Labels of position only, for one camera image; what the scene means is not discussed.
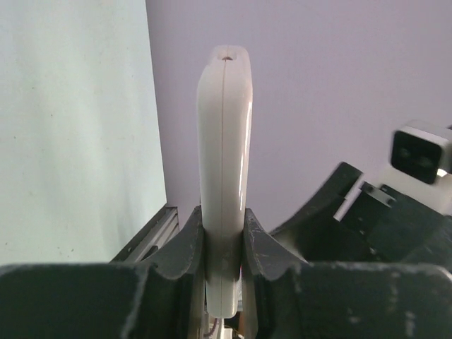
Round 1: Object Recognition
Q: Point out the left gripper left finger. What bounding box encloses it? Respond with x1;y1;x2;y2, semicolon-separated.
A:
123;206;205;338

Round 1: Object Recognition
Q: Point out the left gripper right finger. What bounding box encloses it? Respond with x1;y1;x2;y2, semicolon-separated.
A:
242;208;304;338

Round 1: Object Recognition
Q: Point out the white remote control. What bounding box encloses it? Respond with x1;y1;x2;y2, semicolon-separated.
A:
196;45;253;319

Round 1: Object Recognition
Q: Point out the right aluminium frame post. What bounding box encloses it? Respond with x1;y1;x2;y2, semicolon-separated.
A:
112;206;180;263

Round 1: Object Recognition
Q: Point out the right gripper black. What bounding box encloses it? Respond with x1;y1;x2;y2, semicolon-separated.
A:
270;162;451;265

